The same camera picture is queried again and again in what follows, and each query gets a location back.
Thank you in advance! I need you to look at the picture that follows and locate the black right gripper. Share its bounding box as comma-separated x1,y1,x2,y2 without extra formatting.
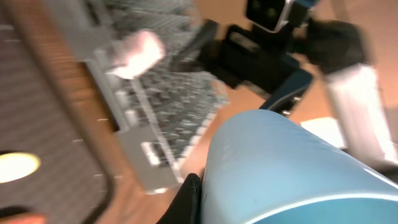
174,20,313,96

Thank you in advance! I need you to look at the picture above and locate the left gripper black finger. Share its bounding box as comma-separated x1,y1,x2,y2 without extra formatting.
157,173,202,224

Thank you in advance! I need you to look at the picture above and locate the light blue cup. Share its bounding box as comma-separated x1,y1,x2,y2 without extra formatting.
200,110,397,224

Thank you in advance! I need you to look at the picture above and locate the pink cup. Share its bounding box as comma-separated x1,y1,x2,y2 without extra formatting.
107,29,166,80

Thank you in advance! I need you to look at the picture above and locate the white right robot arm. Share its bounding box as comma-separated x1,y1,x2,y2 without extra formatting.
170,20,397,170

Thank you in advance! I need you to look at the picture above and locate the grey dishwasher rack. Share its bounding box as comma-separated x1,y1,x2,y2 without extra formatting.
45,0,228,194

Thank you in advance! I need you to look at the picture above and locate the orange carrot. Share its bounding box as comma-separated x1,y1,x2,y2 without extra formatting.
1,213,46,224

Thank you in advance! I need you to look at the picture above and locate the dark brown serving tray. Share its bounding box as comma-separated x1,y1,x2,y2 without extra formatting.
0,0,114,224

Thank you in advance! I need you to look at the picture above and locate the cream plastic spoon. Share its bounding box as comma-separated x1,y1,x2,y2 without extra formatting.
1,152,41,184

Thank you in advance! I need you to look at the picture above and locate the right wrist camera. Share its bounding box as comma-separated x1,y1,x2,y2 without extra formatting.
246,0,294,33

